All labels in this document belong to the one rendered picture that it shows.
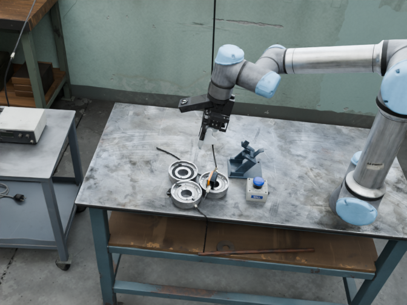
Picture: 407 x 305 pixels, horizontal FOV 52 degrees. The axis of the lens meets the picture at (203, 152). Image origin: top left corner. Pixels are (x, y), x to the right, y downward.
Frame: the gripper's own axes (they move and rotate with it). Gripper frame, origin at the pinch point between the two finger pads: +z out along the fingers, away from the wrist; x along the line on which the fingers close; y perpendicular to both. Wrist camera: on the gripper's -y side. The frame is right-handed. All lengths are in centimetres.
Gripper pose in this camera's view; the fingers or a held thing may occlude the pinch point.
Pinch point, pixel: (198, 140)
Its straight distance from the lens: 141.0
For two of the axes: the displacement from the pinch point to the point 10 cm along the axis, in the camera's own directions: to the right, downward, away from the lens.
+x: 0.8, -6.6, 7.5
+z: -2.1, 7.2, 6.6
